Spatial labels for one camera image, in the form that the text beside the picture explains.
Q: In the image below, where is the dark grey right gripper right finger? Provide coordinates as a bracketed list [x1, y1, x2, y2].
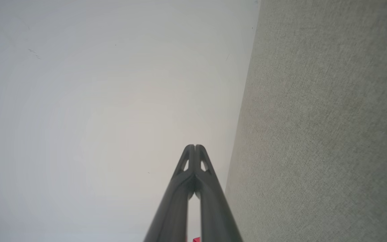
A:
[195, 145, 244, 242]

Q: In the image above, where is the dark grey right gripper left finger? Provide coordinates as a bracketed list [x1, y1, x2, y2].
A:
[143, 145, 196, 242]

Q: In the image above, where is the grey fabric sofa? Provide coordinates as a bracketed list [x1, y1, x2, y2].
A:
[225, 0, 387, 242]

